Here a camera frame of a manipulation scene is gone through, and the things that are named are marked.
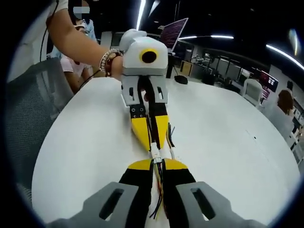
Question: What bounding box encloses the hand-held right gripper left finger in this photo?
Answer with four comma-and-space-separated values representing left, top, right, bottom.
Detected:
46, 159, 153, 228

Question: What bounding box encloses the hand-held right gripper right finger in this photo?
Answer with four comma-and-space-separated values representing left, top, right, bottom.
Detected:
163, 158, 268, 228

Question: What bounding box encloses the white JST socket with wires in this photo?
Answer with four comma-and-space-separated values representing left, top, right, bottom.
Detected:
145, 111, 162, 158

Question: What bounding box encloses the person's left hand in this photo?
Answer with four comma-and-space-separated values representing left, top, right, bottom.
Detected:
110, 55, 124, 80

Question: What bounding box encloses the black laptop stand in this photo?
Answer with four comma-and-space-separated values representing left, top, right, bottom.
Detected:
165, 53, 178, 79

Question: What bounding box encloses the ceiling light strip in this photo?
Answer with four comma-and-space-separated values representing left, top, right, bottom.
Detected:
177, 35, 235, 41
136, 0, 146, 30
265, 43, 299, 64

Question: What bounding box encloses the white open laptop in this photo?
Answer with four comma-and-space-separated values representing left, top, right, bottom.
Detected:
160, 17, 190, 54

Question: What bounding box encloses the small black pouch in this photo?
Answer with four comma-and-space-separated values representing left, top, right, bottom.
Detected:
174, 75, 189, 85

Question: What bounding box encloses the white office chair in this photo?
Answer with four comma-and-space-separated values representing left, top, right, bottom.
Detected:
244, 78, 264, 107

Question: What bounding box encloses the grey mesh office chair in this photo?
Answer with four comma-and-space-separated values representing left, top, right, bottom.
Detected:
6, 57, 75, 192

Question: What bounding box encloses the red display screen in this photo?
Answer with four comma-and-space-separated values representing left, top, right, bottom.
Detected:
259, 72, 279, 93

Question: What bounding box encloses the beaded bracelet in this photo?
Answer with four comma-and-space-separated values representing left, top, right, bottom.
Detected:
98, 48, 124, 78

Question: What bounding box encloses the thin black cable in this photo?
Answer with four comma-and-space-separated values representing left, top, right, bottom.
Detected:
39, 0, 60, 63

